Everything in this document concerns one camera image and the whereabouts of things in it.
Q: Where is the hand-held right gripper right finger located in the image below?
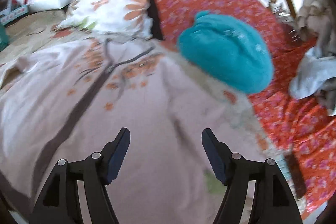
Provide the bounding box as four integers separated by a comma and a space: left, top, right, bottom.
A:
202, 128, 303, 224

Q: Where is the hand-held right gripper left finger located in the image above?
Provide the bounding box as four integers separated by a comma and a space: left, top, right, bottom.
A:
29, 127, 131, 224

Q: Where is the pink garment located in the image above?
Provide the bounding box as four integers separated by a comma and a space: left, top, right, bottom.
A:
0, 39, 263, 224

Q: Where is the folded teal garment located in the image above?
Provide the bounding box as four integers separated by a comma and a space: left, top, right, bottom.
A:
177, 11, 273, 94

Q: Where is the light grey cloth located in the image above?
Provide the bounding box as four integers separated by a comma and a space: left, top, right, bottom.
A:
289, 46, 336, 100

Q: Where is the beige quilted blanket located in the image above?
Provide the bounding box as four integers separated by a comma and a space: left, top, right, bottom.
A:
0, 7, 263, 140

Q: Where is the teal box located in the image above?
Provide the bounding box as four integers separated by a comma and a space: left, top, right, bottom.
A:
0, 23, 10, 52

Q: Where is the beige cloth pile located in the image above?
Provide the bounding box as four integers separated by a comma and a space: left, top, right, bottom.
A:
297, 0, 336, 117

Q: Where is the printed carton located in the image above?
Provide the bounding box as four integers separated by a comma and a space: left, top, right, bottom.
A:
0, 5, 29, 25

